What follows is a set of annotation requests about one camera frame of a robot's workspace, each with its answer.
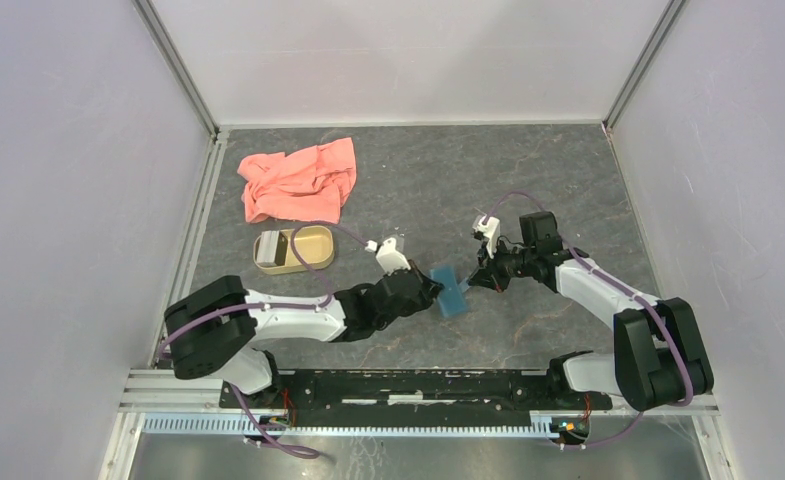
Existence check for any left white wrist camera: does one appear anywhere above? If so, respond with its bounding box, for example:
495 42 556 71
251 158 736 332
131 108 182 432
364 235 411 275

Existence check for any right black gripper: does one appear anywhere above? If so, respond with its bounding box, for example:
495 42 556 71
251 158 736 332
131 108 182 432
468 235 536 293

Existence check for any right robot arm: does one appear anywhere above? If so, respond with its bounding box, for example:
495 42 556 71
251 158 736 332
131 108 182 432
467 211 715 412

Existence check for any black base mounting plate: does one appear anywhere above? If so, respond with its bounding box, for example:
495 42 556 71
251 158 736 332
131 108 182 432
245 369 613 428

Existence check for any silver card in tray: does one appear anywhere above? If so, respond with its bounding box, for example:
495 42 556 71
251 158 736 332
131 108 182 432
255 230 288 268

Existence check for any aluminium frame rail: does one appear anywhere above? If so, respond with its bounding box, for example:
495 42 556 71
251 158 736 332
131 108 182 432
100 370 731 480

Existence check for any blue card holder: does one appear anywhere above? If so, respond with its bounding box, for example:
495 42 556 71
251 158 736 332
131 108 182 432
429 265 469 318

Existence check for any gold oval tray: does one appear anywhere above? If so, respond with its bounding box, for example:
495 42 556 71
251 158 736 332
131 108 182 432
253 226 334 275

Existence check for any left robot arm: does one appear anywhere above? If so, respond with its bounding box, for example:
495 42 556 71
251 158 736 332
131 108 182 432
159 265 445 408

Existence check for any pink crumpled cloth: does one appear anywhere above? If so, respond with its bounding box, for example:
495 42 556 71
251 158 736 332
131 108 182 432
237 137 357 224

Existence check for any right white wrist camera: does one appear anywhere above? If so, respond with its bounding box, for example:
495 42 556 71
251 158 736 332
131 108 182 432
472 214 500 259

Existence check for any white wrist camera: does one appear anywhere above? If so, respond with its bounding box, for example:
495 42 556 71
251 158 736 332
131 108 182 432
364 235 411 275
472 214 500 259

